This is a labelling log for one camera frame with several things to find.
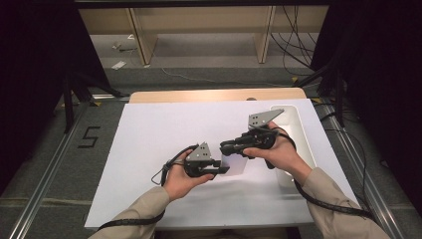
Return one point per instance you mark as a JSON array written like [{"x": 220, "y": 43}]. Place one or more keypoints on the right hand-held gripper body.
[{"x": 262, "y": 137}]

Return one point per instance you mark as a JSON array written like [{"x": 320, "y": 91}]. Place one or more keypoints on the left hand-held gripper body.
[{"x": 200, "y": 153}]

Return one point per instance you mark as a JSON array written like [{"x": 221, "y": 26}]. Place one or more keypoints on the white plastic bin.
[{"x": 297, "y": 126}]

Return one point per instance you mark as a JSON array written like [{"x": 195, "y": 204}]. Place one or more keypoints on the person's right hand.
[{"x": 282, "y": 156}]

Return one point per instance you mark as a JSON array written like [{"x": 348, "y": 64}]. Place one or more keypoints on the person's left hand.
[{"x": 179, "y": 184}]

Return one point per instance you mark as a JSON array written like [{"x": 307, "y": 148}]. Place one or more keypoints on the white board sheet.
[{"x": 149, "y": 132}]

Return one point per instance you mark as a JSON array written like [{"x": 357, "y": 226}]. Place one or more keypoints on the yellow tape piece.
[
  {"x": 294, "y": 79},
  {"x": 316, "y": 100},
  {"x": 95, "y": 104}
]

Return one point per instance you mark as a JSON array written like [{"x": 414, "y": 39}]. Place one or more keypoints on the black metal stand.
[
  {"x": 338, "y": 99},
  {"x": 68, "y": 109}
]

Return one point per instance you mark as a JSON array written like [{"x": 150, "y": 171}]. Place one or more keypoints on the white paper scrap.
[{"x": 118, "y": 65}]

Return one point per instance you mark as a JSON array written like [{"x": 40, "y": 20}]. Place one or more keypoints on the beige wooden desk unit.
[{"x": 199, "y": 20}]

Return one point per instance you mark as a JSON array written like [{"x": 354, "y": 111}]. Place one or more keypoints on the small white debris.
[{"x": 116, "y": 45}]

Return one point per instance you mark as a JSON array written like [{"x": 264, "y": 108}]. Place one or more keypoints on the black curtain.
[
  {"x": 26, "y": 66},
  {"x": 391, "y": 66}
]

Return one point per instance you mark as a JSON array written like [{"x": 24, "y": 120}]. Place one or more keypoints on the aluminium floor rail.
[
  {"x": 49, "y": 172},
  {"x": 381, "y": 212}
]

